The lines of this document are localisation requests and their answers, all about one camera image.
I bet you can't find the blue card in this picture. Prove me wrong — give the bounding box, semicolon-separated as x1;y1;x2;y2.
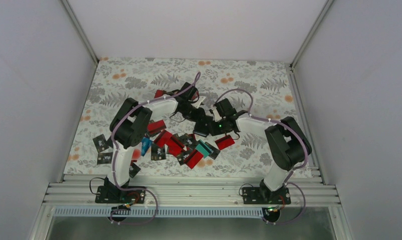
141;137;153;157

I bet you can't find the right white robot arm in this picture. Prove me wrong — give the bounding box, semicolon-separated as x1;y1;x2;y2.
208;99;312;204

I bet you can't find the red card far left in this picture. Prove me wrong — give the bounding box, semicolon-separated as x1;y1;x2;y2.
154;90;166;98

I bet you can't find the red striped card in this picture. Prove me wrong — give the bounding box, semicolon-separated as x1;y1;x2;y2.
215;135;235;150

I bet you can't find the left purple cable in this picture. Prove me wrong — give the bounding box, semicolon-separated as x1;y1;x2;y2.
109;71;201;227

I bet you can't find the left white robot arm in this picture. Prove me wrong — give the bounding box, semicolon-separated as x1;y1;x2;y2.
104;82;197;203

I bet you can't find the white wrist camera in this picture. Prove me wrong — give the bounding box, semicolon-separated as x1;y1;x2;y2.
210;107;222;122
191;95;206;108

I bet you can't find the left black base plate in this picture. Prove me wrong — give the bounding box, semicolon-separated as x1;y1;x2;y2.
95;185;146;204

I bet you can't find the black VIP card right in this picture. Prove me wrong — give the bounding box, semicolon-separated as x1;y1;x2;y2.
205;142;220;160

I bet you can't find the teal card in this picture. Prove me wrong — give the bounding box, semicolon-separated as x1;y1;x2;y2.
195;140;213;158

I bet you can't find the aluminium rail frame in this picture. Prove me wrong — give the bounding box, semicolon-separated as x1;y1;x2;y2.
30;167;351;240

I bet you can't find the black VIP card front centre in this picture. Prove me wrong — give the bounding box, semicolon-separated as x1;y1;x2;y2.
151;143;166;161

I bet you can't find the black card holder wallet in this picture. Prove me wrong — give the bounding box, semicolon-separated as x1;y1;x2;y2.
193;115;214;137

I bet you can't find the floral patterned table mat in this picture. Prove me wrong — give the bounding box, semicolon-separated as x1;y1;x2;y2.
64;57;297;178

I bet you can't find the black card front left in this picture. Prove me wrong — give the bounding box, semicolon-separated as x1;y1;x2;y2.
129;162;141;178

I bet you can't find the black VIP card left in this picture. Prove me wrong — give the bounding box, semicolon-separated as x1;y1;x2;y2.
92;134;109;153

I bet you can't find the black vip card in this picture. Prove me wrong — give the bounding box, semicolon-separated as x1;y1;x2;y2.
92;134;109;153
205;142;220;160
151;143;166;161

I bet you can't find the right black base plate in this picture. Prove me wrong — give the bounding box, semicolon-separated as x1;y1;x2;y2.
242;186;291;205

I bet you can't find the blue grey cable duct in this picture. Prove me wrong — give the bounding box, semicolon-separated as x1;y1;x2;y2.
53;206;263;219

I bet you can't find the black card left lower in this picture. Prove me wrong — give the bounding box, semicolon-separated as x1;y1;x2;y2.
97;152;113;165

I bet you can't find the red card middle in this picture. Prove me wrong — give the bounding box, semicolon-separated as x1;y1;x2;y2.
184;149;204;169

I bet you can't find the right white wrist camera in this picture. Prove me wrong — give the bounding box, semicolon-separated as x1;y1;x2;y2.
210;107;222;122

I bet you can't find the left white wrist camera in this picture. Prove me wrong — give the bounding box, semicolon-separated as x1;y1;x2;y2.
191;95;206;108

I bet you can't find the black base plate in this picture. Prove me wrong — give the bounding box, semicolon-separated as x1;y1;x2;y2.
95;185;146;204
242;186;291;205

